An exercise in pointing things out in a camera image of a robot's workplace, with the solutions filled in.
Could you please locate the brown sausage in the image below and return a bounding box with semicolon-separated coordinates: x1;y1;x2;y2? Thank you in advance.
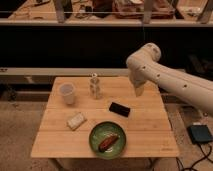
98;135;119;152

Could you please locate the green plate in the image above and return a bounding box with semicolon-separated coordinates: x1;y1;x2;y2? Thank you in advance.
89;121;126;160

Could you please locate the white sponge block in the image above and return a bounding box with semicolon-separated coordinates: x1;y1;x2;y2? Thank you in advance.
67;113;87;131

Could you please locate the wooden table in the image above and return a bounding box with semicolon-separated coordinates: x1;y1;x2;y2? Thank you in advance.
31;77;179;159

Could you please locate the black power box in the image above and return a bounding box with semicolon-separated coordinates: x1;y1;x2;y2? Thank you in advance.
187;125;213;144

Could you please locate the clear plastic bottle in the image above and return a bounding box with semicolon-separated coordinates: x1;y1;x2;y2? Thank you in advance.
90;73;101;99

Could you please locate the black cable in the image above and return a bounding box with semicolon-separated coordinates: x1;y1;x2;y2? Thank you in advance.
175;141;213;171

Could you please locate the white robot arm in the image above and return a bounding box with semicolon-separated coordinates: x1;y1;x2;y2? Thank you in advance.
126;43;213;117

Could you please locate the long workbench shelf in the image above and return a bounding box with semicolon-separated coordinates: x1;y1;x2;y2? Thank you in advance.
0;0;213;27

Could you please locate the black rectangular block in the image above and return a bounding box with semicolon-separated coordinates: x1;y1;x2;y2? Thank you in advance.
109;102;130;117

